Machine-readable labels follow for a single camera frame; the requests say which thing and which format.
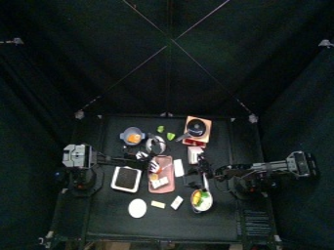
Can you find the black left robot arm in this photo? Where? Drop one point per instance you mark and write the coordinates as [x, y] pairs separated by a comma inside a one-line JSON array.
[[78, 156]]

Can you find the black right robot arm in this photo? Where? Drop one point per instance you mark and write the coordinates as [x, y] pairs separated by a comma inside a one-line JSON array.
[[278, 167]]

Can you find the orange toy carrot piece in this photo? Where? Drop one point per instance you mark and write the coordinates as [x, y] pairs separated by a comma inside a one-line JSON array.
[[163, 168]]

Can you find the white toy knife block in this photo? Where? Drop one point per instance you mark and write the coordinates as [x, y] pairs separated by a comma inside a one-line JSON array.
[[194, 155]]

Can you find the white toy bread slice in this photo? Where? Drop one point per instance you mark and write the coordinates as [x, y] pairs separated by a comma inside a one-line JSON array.
[[153, 185], [157, 183], [162, 182], [166, 181]]

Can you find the tall white box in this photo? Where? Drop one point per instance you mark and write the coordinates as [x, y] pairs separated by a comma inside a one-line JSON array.
[[178, 167]]

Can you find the orange toy food in bowl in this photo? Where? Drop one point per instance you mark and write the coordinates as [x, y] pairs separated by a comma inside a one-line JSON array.
[[134, 139]]

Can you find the black tray with white rim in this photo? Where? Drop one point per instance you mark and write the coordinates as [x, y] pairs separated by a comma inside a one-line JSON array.
[[126, 179]]

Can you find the green toy vegetable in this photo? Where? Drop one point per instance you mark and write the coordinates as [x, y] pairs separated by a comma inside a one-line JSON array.
[[205, 195]]

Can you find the pink serving tray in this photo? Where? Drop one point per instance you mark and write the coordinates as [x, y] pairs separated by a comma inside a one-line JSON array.
[[167, 190]]

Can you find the black bowl with orange food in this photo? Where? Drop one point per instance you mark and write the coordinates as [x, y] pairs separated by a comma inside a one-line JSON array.
[[123, 134]]

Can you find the green toy food piece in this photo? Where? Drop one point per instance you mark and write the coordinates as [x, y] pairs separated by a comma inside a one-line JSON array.
[[161, 129], [171, 136]]

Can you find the yellow toy corn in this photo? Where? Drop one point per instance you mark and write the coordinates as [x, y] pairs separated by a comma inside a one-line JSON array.
[[197, 198]]

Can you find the black toy frying pan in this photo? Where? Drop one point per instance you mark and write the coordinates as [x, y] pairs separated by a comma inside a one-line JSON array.
[[197, 127]]

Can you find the yellow wooden block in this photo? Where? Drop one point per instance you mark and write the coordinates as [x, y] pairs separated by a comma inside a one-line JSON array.
[[158, 204]]

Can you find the red wooden toy stove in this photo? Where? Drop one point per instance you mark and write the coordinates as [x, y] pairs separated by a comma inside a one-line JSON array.
[[207, 122]]

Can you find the white wooden block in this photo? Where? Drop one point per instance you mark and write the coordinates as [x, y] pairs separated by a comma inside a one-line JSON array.
[[177, 202]]

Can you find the round white plate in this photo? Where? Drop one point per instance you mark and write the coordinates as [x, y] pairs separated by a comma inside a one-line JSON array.
[[138, 208]]

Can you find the silver frame corner bracket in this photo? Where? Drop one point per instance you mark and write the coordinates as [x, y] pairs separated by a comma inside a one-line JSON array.
[[18, 41], [326, 43], [253, 118], [79, 114]]

